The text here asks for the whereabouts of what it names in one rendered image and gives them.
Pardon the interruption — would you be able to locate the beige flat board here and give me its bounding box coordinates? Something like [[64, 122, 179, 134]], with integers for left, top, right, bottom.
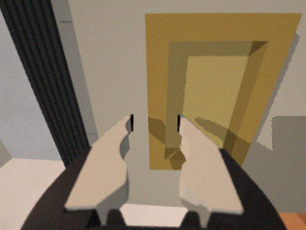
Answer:
[[68, 0, 306, 213]]

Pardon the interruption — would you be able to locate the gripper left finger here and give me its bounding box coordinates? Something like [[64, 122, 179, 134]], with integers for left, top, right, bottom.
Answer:
[[20, 114, 134, 230]]

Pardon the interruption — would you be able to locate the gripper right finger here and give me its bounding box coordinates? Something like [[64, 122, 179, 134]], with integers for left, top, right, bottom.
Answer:
[[177, 114, 287, 230]]

